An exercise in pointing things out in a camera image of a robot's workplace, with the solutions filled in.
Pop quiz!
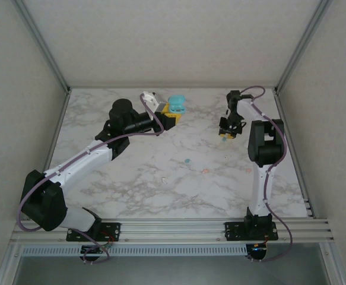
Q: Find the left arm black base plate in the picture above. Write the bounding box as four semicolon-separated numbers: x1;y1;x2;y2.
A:
65;221;122;242

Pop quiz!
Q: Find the blue earbud charging case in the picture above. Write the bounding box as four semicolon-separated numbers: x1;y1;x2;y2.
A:
166;93;188;115

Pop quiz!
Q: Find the aluminium mounting rail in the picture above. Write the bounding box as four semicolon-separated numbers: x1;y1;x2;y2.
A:
11;218;334;246

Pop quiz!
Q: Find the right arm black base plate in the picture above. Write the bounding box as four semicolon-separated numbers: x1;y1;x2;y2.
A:
224;221;280;241

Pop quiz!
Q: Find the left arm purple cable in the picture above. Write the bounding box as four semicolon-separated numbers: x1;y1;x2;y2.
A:
17;93;165;265

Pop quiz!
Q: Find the aluminium upright frame profile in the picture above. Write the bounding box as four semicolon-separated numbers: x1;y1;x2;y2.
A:
274;0;335;93
12;0;72;93

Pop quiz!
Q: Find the aluminium table side rail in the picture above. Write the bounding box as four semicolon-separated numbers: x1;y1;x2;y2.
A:
43;88;72;173
273;88;315;218

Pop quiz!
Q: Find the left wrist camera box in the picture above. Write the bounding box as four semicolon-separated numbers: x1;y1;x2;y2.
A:
139;90;168;116

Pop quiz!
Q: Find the grey slotted cable duct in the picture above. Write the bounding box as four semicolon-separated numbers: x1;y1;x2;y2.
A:
21;245;248;257

